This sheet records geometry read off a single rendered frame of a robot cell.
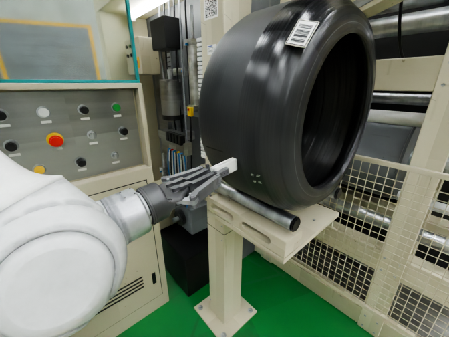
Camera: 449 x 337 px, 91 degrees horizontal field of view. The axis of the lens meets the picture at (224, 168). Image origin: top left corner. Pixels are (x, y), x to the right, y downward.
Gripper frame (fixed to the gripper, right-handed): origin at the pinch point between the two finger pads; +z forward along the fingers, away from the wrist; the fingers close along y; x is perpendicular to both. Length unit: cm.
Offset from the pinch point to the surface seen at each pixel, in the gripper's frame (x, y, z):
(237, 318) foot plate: 110, 23, 16
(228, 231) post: 48, 26, 19
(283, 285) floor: 117, 19, 55
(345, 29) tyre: -26.2, -12.2, 27.7
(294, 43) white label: -24.5, -10.0, 11.9
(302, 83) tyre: -17.5, -11.9, 12.2
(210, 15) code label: -37, 33, 28
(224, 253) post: 60, 26, 15
